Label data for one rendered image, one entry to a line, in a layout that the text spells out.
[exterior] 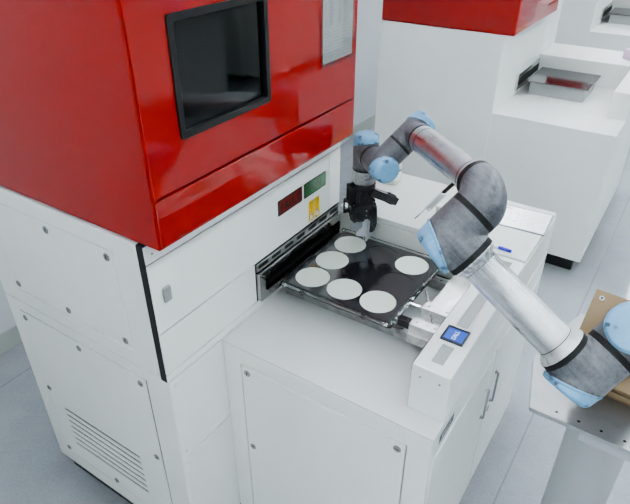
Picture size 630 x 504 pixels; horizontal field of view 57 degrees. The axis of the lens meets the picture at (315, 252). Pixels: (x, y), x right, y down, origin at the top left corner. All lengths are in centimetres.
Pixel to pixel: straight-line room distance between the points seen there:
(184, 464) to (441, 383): 79
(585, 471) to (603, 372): 49
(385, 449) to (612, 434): 52
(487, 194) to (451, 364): 39
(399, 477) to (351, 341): 36
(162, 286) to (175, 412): 39
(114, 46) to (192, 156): 27
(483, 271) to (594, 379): 32
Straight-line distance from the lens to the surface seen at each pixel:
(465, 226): 131
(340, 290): 167
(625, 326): 139
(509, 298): 134
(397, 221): 188
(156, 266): 135
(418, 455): 147
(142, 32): 113
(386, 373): 154
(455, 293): 173
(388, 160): 161
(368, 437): 151
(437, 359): 139
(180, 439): 170
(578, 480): 186
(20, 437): 272
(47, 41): 129
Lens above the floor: 188
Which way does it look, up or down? 33 degrees down
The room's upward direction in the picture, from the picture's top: straight up
